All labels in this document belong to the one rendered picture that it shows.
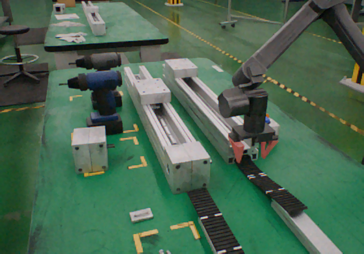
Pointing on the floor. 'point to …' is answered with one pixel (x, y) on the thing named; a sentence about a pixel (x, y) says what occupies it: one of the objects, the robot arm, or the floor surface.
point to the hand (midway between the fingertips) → (251, 157)
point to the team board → (254, 18)
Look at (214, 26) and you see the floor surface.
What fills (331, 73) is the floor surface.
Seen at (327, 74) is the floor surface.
